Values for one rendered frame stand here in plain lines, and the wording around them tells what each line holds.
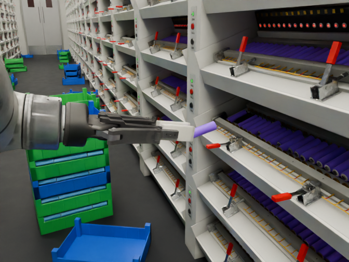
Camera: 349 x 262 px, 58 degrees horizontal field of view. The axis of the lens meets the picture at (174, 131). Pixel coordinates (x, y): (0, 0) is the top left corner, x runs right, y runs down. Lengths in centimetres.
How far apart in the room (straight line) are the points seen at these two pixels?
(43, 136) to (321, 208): 48
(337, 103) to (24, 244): 120
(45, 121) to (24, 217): 108
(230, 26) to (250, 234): 58
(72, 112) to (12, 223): 107
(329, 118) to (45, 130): 44
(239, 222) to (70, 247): 69
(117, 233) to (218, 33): 84
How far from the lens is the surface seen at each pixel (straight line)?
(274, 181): 70
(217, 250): 109
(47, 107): 52
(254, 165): 76
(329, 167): 69
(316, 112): 57
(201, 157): 101
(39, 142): 53
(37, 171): 130
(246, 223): 88
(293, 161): 70
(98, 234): 135
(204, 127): 62
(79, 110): 53
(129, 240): 131
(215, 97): 97
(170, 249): 126
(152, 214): 145
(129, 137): 53
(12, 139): 53
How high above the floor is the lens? 80
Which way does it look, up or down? 19 degrees down
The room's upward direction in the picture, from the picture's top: straight up
